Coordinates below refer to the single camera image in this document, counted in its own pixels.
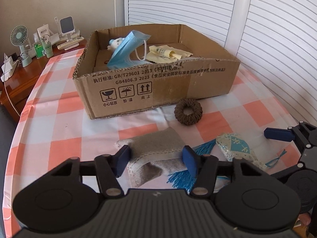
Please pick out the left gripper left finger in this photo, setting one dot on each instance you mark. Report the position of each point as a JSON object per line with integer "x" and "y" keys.
{"x": 109, "y": 168}

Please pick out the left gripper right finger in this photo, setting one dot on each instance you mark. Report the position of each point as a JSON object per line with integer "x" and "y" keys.
{"x": 203, "y": 168}

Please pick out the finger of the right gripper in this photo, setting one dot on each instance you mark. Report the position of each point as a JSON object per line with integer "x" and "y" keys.
{"x": 279, "y": 134}

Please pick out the blue tassel sachet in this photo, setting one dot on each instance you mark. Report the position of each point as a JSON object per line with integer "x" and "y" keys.
{"x": 225, "y": 147}

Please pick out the grey fabric pouch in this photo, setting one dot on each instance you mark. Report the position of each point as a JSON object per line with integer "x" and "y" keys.
{"x": 153, "y": 155}

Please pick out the brown scrunchie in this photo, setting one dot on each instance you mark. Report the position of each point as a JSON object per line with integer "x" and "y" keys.
{"x": 188, "y": 112}

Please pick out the blue face mask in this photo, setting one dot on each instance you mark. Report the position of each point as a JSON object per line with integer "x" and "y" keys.
{"x": 125, "y": 55}

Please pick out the blue plush toy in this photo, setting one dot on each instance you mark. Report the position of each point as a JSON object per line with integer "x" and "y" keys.
{"x": 114, "y": 44}

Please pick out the pink checkered tablecloth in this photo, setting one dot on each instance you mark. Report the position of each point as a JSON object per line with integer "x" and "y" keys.
{"x": 54, "y": 126}

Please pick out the cardboard box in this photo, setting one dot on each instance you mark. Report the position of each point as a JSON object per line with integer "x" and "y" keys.
{"x": 209, "y": 71}

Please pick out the white louvered closet door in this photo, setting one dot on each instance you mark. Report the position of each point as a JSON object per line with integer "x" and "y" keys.
{"x": 274, "y": 39}

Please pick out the wooden nightstand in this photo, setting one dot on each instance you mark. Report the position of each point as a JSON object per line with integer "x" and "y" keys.
{"x": 17, "y": 89}

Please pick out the white remote control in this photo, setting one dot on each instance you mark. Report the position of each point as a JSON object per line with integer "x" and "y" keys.
{"x": 70, "y": 44}

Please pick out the green tube bottle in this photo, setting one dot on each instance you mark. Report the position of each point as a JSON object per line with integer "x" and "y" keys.
{"x": 46, "y": 43}

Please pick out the green box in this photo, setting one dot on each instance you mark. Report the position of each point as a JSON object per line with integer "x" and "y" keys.
{"x": 39, "y": 50}

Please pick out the white power strip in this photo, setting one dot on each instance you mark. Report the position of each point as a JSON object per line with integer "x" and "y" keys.
{"x": 8, "y": 68}

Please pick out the phone on white stand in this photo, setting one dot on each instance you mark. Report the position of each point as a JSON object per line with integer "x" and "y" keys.
{"x": 67, "y": 27}

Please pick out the white card box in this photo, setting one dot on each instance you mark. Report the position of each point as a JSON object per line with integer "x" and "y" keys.
{"x": 44, "y": 31}

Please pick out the green desk fan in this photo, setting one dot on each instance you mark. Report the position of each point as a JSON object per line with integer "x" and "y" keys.
{"x": 19, "y": 37}

